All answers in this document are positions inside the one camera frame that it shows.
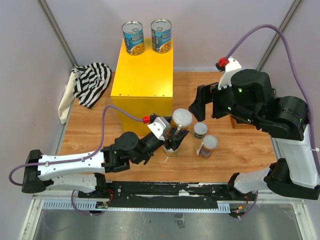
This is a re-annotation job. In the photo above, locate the blue porridge can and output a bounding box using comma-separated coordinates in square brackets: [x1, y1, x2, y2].
[169, 108, 193, 135]

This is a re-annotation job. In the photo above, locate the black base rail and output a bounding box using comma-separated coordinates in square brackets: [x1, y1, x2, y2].
[77, 181, 255, 210]

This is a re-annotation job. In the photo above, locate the blue Progresso soup can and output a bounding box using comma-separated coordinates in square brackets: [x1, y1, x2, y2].
[150, 19, 172, 54]
[122, 21, 145, 56]

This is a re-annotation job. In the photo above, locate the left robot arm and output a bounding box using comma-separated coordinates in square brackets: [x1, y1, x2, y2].
[21, 130, 189, 198]

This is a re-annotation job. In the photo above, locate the wooden divided organizer tray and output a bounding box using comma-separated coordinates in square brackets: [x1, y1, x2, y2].
[230, 116, 256, 129]

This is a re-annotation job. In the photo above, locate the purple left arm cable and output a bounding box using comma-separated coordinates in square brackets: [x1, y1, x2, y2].
[9, 105, 146, 217]

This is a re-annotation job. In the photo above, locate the purple-label can with spoon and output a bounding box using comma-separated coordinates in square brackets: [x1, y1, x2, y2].
[196, 135, 219, 159]

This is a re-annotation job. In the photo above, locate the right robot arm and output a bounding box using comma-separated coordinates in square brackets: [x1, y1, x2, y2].
[189, 69, 320, 200]

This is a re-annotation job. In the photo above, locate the black white striped cloth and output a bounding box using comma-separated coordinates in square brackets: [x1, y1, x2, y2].
[71, 62, 112, 109]

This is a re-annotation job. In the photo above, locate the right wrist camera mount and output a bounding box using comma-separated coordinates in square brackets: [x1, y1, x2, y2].
[216, 57, 242, 90]

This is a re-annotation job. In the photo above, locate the yellow-green can clear lid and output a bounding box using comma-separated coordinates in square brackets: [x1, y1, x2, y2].
[163, 147, 179, 158]

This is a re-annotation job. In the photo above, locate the white-lid can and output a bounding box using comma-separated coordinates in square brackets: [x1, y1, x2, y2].
[193, 122, 208, 139]

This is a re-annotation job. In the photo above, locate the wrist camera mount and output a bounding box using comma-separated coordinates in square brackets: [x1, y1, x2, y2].
[142, 116, 171, 142]
[216, 57, 242, 90]

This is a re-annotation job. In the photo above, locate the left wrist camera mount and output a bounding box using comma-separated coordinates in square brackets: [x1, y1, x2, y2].
[142, 116, 171, 142]

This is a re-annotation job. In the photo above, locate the cream white cloth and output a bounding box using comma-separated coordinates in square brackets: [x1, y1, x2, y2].
[57, 72, 76, 125]

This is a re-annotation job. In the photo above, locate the yellow wooden cabinet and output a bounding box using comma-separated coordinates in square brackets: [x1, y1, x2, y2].
[110, 37, 174, 137]

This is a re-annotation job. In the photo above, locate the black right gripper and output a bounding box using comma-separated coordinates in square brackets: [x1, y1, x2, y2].
[188, 80, 260, 126]

